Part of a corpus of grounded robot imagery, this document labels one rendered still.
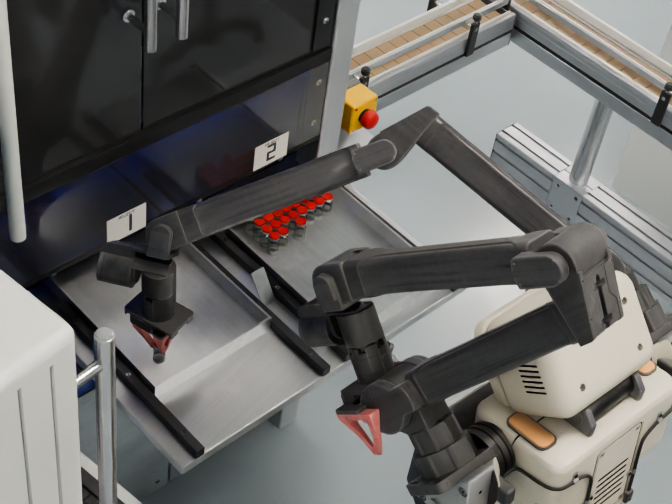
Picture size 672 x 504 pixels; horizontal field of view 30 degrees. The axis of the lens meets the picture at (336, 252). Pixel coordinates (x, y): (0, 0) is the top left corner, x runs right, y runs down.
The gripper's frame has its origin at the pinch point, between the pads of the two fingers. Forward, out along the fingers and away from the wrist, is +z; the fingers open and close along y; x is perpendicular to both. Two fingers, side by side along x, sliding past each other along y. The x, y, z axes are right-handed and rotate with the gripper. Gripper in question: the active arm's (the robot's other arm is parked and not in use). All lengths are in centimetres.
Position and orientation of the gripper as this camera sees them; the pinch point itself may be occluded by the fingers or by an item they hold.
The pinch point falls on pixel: (159, 345)
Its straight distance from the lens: 220.6
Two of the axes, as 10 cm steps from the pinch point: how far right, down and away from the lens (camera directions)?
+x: -5.4, 5.6, -6.4
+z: -0.9, 7.1, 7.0
